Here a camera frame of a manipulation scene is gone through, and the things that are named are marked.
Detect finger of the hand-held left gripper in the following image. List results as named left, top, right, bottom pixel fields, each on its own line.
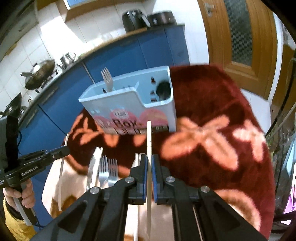
left=17, top=146, right=70, bottom=166

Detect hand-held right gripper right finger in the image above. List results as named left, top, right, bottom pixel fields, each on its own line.
left=151, top=154, right=269, bottom=241

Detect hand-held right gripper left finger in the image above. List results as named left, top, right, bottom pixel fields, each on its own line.
left=35, top=153, right=148, bottom=241

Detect pale chopstick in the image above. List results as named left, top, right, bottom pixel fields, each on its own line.
left=146, top=120, right=153, bottom=239
left=58, top=133, right=70, bottom=211
left=131, top=153, right=140, bottom=241

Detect metal fork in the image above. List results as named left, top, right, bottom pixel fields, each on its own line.
left=107, top=159, right=119, bottom=187
left=101, top=67, right=114, bottom=92
left=98, top=156, right=109, bottom=189

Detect light blue utensil holder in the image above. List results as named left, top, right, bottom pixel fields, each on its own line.
left=78, top=65, right=177, bottom=136

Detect person's left hand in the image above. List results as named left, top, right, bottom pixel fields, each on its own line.
left=3, top=179, right=36, bottom=215

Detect silver table knife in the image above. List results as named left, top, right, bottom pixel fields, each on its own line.
left=86, top=147, right=104, bottom=192

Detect blue lower kitchen cabinets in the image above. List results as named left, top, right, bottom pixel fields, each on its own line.
left=17, top=24, right=191, bottom=186

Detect metal wok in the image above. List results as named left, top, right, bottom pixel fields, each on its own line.
left=20, top=70, right=57, bottom=91

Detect gas stove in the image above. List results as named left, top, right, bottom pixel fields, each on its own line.
left=35, top=71, right=59, bottom=93

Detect metal wok lid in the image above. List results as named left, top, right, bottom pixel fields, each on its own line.
left=30, top=59, right=56, bottom=75

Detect red floral blanket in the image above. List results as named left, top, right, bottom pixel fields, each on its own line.
left=43, top=65, right=277, bottom=241

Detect steel kettle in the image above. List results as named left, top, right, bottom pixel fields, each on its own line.
left=57, top=52, right=77, bottom=69

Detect grey range hood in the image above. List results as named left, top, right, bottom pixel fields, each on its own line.
left=0, top=3, right=39, bottom=61

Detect black air fryer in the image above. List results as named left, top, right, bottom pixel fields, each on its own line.
left=122, top=9, right=151, bottom=33

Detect wooden door with glass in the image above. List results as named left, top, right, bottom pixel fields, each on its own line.
left=198, top=0, right=284, bottom=98

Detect blue upper wall cabinet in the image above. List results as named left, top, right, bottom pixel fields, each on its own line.
left=63, top=0, right=84, bottom=10

